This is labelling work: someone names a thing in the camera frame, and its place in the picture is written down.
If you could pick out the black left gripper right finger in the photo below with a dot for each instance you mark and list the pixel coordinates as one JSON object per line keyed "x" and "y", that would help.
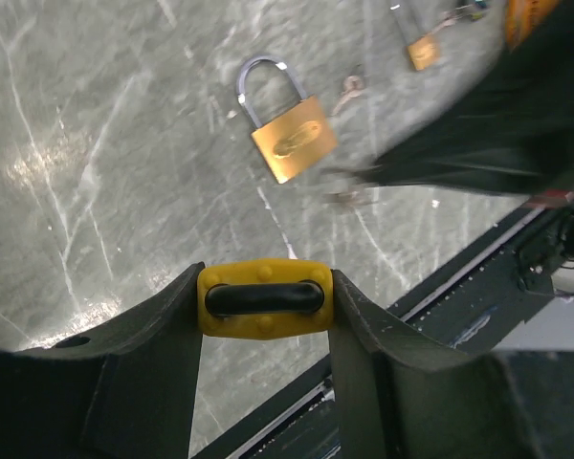
{"x": 401, "y": 394}

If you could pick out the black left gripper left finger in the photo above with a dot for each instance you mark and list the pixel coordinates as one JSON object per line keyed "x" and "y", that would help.
{"x": 124, "y": 389}

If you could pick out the small silver key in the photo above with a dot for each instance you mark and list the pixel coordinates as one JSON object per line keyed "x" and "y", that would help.
{"x": 353, "y": 87}

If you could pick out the orange honey dijon chip bag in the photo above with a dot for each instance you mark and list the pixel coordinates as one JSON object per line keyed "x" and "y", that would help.
{"x": 522, "y": 17}

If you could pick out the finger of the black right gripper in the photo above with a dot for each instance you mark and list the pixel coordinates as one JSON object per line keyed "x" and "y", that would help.
{"x": 512, "y": 133}

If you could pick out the small brass padlock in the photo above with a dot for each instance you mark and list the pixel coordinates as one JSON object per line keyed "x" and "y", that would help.
{"x": 419, "y": 43}

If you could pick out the large brass padlock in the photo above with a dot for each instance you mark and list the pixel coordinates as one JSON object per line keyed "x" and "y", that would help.
{"x": 296, "y": 139}

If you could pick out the yellow padlock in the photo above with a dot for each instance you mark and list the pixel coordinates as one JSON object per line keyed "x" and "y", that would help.
{"x": 270, "y": 298}

